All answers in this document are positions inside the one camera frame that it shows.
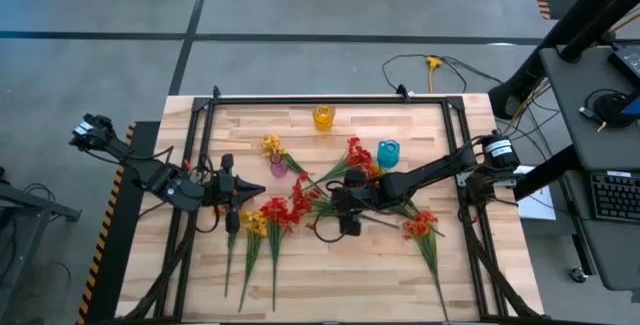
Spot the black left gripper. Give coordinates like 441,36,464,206
200,153,267,235

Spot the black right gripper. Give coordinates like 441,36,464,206
329,166,401,238

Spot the yellow artificial flower bunch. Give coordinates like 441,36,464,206
259,133,310,176
237,209,270,314

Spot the red artificial flower bunch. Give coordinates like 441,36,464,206
291,170,402,231
310,136,375,186
258,196,295,313

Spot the purple glass vase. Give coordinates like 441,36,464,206
268,153,290,180

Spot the turquoise glass vase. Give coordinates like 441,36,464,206
376,139,401,170

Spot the yellow glass vase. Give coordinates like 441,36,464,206
312,104,335,133

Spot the white paper sheet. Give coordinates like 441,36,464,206
514,163,557,222

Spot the grey metal cart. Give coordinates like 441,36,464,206
0,164,84,286

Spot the grey desk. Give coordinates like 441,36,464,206
538,45,640,294

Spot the black keyboard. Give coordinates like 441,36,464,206
588,170,640,225

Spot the black tower fan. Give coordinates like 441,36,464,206
487,0,640,121

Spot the black round desk item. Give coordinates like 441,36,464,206
579,88,639,131

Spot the blue flat object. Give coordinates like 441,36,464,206
621,95,640,117

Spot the black laptop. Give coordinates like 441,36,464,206
606,44,640,89

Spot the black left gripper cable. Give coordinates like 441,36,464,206
192,199,224,235

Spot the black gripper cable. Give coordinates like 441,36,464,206
192,199,224,235
313,214,347,244

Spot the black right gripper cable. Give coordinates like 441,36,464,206
313,214,347,244

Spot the black aluminium table frame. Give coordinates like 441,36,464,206
119,94,547,325

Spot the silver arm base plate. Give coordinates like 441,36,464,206
455,170,517,190

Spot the black floor cable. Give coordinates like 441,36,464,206
381,53,504,95

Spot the yellow power plug cord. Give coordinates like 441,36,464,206
425,55,445,94

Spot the yellow and black cable bundle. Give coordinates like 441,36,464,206
497,77,564,141

